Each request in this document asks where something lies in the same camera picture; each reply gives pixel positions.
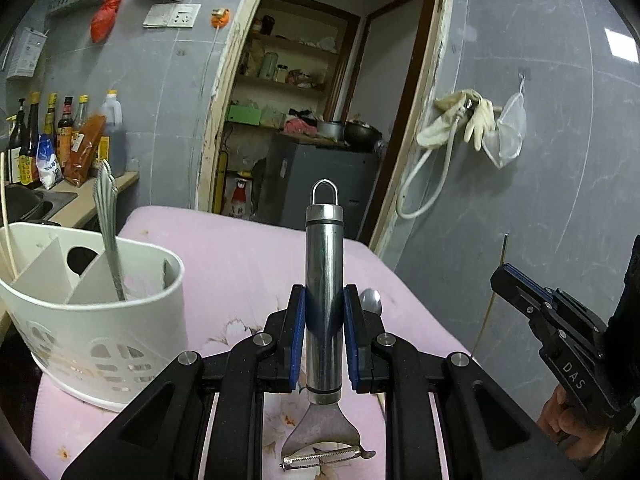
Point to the dark cooking pot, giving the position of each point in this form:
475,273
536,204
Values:
362,136

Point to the white mesh bag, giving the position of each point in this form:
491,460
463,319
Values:
507,135

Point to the dark pump bottle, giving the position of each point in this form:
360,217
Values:
17,145

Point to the wooden storage shelf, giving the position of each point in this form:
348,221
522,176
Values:
285,82

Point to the worn door frame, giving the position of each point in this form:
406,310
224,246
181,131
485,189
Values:
220,85

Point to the yellow-capped sauce bottle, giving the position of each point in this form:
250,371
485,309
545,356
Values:
49,115

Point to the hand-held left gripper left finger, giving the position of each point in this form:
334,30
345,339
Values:
298,340

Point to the steel vegetable peeler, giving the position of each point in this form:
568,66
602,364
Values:
324,260

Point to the tall dark sauce bottle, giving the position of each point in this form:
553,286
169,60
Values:
33,130

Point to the white wall switch panel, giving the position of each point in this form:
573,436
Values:
172,15

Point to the red plastic bag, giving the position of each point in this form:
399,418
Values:
106,15

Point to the clear yellow-capped bottle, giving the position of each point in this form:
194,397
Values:
81,112

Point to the person's right hand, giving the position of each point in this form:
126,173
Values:
565,420

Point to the orange spice packet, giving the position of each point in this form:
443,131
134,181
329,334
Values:
85,150

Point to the beige kitchen countertop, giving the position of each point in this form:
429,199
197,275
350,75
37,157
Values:
100,190

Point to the orange plug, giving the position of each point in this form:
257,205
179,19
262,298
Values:
220,18

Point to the red bottle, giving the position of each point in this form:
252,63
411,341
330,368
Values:
240,197

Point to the white wall box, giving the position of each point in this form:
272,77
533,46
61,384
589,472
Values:
25,52

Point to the brown oil jug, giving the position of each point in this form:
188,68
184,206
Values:
114,130

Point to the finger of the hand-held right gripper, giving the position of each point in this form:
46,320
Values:
535,285
515,292

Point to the black-capped sauce bottle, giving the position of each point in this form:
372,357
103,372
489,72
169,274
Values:
65,125

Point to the white plastic utensil holder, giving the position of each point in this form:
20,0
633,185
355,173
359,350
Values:
100,340

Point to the cream rubber gloves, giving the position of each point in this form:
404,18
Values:
475,115

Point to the steel pot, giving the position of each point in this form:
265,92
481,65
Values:
330,130

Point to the yellow cylinder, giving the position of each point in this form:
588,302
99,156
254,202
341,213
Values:
220,185

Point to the grey cabinet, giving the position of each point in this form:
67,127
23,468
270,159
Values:
310,175

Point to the green box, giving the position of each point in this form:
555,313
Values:
245,115

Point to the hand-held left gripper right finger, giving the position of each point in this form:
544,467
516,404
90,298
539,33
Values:
351,340

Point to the steel spoon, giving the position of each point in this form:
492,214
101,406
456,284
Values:
371,301

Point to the pink floral tablecloth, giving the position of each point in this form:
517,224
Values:
225,260

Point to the green canister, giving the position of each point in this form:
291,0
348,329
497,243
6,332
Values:
269,67

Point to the white and blue bag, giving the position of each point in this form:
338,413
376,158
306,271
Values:
49,162

